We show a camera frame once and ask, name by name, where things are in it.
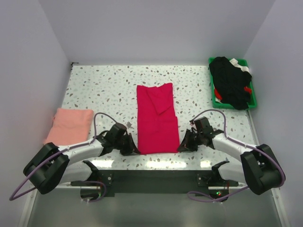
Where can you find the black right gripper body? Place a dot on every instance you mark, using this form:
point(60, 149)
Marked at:
point(192, 140)

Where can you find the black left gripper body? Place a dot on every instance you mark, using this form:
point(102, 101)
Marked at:
point(124, 144)

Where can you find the magenta red t shirt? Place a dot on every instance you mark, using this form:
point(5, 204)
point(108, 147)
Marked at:
point(157, 122)

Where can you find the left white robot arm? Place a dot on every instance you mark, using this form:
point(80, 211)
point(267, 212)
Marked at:
point(54, 165)

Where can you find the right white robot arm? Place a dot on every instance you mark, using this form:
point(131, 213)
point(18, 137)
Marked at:
point(259, 169)

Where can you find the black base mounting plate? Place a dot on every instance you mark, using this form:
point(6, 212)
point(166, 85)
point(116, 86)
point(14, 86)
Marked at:
point(113, 182)

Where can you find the folded peach t shirt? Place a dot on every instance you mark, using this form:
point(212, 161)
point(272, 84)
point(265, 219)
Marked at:
point(70, 126)

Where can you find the black t shirt in bin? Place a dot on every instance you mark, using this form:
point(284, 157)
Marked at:
point(230, 83)

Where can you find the red garment in bin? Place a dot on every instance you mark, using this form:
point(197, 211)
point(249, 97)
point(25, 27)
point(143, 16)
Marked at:
point(219, 97)

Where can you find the white garment in bin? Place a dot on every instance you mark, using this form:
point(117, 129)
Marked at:
point(236, 64)

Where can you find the green plastic bin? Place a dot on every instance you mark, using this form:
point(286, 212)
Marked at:
point(218, 104)

